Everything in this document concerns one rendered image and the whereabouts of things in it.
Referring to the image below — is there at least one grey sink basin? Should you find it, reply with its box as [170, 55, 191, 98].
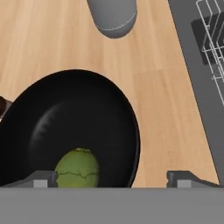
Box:
[167, 0, 224, 186]

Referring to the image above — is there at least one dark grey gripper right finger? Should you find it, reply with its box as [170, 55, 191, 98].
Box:
[166, 170, 221, 188]

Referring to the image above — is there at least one black round pan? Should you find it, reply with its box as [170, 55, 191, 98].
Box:
[0, 68, 141, 188]

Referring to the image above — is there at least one grey cylinder tap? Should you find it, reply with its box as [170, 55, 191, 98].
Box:
[86, 0, 138, 39]

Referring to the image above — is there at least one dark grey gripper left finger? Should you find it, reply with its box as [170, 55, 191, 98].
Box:
[3, 170, 59, 188]

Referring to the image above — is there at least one green lime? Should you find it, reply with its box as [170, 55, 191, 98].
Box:
[54, 147, 100, 188]

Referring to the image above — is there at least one white wire rack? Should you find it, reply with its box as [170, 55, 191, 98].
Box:
[195, 0, 224, 107]

